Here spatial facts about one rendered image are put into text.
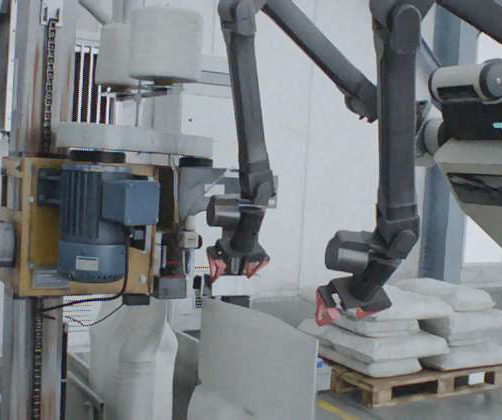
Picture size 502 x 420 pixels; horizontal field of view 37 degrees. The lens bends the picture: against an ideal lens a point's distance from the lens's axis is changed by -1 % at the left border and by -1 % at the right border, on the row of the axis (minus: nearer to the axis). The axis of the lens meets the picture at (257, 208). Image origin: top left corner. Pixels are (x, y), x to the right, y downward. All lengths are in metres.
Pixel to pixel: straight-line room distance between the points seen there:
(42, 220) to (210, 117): 4.06
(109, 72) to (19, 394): 0.80
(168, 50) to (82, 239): 0.44
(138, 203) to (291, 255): 5.37
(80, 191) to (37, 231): 0.21
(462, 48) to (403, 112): 6.47
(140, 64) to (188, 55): 0.11
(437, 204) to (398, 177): 6.55
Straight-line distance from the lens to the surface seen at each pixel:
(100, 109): 4.79
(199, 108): 5.73
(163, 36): 1.69
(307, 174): 6.94
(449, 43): 7.91
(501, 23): 1.23
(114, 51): 1.95
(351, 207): 7.25
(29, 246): 1.79
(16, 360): 1.90
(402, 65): 1.18
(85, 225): 1.63
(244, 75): 1.63
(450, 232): 7.60
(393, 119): 1.21
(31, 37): 1.85
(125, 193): 1.56
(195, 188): 1.92
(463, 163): 1.67
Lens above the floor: 1.34
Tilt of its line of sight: 3 degrees down
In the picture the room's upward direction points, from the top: 3 degrees clockwise
